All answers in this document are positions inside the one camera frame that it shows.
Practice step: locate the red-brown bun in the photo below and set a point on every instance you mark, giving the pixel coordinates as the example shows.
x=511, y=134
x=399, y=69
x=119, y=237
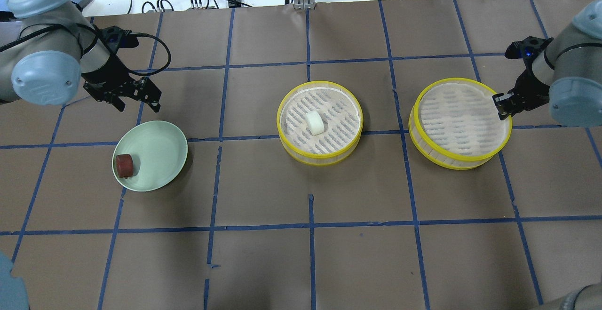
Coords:
x=124, y=165

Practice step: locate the yellow steamer basket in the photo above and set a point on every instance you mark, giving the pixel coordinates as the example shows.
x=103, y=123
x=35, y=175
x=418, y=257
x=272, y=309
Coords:
x=341, y=113
x=454, y=123

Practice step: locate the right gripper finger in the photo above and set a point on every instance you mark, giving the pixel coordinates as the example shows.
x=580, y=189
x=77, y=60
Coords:
x=503, y=112

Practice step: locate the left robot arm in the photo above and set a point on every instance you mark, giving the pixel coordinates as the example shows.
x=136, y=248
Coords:
x=57, y=49

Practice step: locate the white steamed bun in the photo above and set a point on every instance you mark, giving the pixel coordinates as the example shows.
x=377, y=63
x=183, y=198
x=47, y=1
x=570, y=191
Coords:
x=314, y=122

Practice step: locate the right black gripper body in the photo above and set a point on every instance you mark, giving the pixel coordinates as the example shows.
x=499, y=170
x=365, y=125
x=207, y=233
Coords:
x=527, y=82

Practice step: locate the light green plate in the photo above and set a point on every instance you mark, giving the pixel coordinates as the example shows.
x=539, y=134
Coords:
x=159, y=150

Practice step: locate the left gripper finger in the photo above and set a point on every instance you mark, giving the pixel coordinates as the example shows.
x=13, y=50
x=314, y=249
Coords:
x=118, y=104
x=154, y=104

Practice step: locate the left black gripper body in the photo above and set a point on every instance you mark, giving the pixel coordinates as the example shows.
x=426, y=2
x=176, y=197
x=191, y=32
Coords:
x=112, y=71

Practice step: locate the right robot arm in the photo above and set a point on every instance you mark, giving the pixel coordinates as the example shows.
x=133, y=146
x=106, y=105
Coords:
x=563, y=73

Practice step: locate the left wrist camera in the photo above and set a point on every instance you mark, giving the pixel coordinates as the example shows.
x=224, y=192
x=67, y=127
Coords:
x=116, y=38

